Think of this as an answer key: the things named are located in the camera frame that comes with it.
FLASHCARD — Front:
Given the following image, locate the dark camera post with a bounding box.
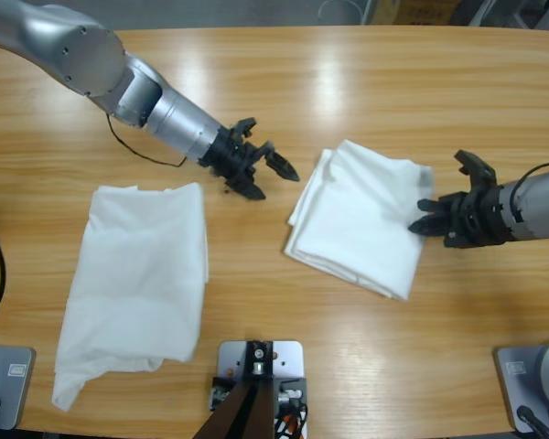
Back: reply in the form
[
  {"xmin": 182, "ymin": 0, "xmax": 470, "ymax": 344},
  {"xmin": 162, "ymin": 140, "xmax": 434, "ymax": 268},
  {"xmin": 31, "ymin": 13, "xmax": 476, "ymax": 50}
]
[{"xmin": 196, "ymin": 338, "xmax": 276, "ymax": 439}]

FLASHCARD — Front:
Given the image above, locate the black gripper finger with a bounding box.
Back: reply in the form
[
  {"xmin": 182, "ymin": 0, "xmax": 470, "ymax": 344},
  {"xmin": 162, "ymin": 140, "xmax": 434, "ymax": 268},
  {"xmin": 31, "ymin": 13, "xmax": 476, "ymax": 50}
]
[
  {"xmin": 262, "ymin": 150, "xmax": 302, "ymax": 183},
  {"xmin": 223, "ymin": 176, "xmax": 268, "ymax": 203},
  {"xmin": 407, "ymin": 214, "xmax": 448, "ymax": 238},
  {"xmin": 415, "ymin": 198, "xmax": 450, "ymax": 216}
]

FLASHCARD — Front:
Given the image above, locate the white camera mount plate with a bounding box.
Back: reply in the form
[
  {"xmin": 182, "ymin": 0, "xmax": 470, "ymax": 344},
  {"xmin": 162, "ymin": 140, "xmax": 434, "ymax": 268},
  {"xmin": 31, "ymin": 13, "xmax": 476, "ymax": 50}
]
[{"xmin": 217, "ymin": 340, "xmax": 306, "ymax": 380}]

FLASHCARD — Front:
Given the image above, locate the orange and black cable bundle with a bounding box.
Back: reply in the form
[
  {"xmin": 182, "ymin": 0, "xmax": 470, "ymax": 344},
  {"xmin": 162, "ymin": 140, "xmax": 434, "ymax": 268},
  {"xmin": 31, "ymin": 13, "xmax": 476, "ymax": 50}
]
[{"xmin": 274, "ymin": 404, "xmax": 310, "ymax": 439}]

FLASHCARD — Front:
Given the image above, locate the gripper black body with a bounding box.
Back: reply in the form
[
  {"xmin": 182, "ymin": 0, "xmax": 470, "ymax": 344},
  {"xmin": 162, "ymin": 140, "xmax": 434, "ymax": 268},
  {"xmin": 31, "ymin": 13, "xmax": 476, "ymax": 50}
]
[
  {"xmin": 198, "ymin": 117, "xmax": 276, "ymax": 193},
  {"xmin": 437, "ymin": 149, "xmax": 526, "ymax": 250}
]

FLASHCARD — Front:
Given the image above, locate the white wire frame chair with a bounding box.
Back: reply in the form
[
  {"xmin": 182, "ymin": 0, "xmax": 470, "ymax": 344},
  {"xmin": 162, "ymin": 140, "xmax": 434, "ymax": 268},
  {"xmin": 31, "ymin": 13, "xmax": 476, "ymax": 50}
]
[{"xmin": 318, "ymin": 0, "xmax": 375, "ymax": 27}]

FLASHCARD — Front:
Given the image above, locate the black post clamp bracket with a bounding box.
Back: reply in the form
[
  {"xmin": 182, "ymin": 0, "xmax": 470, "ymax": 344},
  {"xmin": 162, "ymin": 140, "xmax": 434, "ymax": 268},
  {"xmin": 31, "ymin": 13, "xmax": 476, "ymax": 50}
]
[{"xmin": 210, "ymin": 375, "xmax": 308, "ymax": 412}]

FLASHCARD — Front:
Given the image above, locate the brown cardboard box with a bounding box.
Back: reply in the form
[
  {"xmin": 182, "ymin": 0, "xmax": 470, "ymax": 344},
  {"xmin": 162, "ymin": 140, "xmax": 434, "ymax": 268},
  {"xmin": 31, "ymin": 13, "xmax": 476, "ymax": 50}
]
[{"xmin": 395, "ymin": 0, "xmax": 454, "ymax": 27}]

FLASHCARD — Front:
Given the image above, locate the white t-shirt with small logo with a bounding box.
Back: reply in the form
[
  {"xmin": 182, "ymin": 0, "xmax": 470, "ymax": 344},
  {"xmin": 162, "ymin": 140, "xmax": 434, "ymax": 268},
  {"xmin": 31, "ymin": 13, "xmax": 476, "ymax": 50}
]
[{"xmin": 283, "ymin": 139, "xmax": 436, "ymax": 302}]

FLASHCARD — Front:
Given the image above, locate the grey metal frame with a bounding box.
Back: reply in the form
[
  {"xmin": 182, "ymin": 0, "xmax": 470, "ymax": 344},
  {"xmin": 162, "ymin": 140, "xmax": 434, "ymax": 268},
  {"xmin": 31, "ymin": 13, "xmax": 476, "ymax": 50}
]
[{"xmin": 466, "ymin": 0, "xmax": 549, "ymax": 33}]

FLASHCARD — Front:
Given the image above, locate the black base cable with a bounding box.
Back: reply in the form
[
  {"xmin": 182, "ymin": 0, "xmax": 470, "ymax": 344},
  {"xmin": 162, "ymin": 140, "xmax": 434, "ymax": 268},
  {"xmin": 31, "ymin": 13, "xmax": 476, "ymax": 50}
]
[{"xmin": 516, "ymin": 405, "xmax": 549, "ymax": 439}]

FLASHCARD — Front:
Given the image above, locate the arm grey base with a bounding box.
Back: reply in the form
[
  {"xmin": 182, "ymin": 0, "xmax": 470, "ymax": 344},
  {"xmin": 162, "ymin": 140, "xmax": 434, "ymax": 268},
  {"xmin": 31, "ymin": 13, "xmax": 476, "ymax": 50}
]
[
  {"xmin": 0, "ymin": 345, "xmax": 37, "ymax": 431},
  {"xmin": 493, "ymin": 338, "xmax": 549, "ymax": 434}
]

